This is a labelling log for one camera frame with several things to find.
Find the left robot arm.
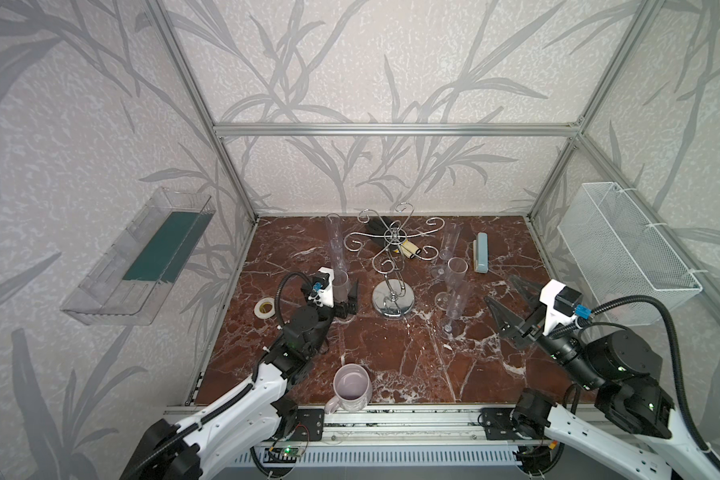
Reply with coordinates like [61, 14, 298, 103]
[121, 267, 359, 479]

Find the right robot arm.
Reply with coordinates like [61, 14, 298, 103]
[478, 276, 720, 479]

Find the chrome wine glass rack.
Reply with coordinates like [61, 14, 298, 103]
[343, 201, 445, 320]

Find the lilac ceramic mug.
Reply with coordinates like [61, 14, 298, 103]
[324, 364, 372, 415]

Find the black yellow work glove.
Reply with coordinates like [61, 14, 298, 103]
[366, 216, 422, 259]

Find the roll of tape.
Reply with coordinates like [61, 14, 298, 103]
[253, 297, 276, 320]

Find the green circuit board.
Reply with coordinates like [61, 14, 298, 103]
[265, 444, 307, 464]

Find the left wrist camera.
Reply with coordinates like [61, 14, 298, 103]
[307, 267, 335, 308]

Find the white wire wall basket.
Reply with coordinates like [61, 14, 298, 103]
[558, 182, 703, 310]

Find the aluminium front rail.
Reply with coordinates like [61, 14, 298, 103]
[310, 403, 513, 446]

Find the clear acrylic wall shelf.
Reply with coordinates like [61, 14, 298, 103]
[61, 187, 216, 326]

